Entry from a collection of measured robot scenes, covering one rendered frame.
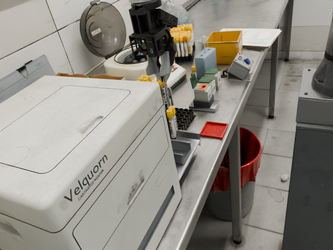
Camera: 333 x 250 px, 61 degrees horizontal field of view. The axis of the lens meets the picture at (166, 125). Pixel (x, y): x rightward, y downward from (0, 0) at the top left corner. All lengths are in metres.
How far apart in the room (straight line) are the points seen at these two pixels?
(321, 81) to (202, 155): 0.38
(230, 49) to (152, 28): 0.58
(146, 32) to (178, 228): 0.44
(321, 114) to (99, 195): 0.65
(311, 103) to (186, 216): 0.45
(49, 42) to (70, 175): 0.86
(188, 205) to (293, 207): 0.54
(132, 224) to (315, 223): 0.81
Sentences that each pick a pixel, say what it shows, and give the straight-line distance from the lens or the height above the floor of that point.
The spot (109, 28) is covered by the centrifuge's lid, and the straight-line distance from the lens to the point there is 1.32.
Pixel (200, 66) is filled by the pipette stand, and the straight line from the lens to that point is 1.10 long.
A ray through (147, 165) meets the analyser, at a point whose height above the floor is 1.06.
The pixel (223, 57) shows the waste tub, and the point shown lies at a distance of 1.23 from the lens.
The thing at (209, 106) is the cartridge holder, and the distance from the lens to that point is 0.93.
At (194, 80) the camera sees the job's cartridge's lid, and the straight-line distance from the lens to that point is 0.92.
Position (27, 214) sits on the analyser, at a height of 1.15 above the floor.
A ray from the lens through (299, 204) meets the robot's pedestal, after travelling 1.10.
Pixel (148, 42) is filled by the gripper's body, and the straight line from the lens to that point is 0.69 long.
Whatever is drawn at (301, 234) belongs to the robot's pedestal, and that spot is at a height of 0.39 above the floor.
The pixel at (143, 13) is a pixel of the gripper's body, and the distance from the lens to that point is 0.67.
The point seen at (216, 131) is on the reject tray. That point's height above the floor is 0.88.
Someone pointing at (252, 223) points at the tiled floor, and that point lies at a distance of 1.71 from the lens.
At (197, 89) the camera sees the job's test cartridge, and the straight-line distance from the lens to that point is 0.92.
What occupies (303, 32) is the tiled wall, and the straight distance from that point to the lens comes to 3.35.
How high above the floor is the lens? 1.38
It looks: 34 degrees down
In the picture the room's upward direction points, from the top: 11 degrees counter-clockwise
